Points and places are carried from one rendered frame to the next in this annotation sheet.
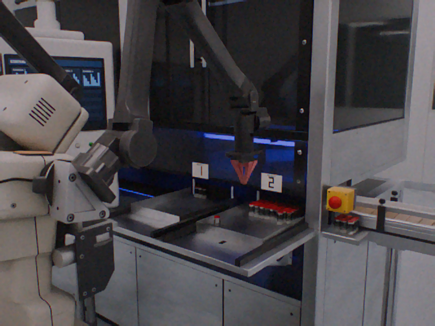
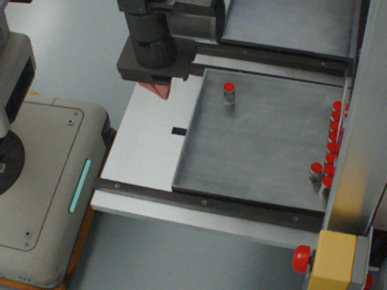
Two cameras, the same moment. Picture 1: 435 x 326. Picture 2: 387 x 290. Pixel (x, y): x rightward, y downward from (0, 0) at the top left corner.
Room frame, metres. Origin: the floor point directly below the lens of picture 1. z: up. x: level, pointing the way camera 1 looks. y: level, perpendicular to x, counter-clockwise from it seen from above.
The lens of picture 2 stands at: (1.07, -0.63, 1.80)
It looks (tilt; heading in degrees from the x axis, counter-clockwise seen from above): 57 degrees down; 73
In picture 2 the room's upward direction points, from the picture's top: 9 degrees counter-clockwise
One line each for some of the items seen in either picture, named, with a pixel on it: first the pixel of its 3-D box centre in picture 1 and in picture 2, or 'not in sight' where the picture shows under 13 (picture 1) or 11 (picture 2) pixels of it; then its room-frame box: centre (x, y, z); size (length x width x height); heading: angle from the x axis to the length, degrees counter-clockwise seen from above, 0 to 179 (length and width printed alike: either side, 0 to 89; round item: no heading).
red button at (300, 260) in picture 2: (335, 202); (306, 259); (1.29, -0.38, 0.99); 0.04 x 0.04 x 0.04; 51
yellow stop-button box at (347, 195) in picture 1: (340, 199); (337, 264); (1.32, -0.41, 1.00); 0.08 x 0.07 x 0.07; 141
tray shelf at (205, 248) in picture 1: (206, 224); (262, 74); (1.44, 0.04, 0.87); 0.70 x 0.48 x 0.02; 51
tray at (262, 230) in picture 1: (256, 221); (283, 143); (1.39, -0.14, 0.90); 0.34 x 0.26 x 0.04; 142
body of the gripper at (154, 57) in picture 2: (243, 144); (154, 45); (1.21, -0.08, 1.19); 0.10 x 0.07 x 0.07; 141
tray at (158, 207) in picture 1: (185, 204); (309, 10); (1.60, 0.13, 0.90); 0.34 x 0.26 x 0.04; 141
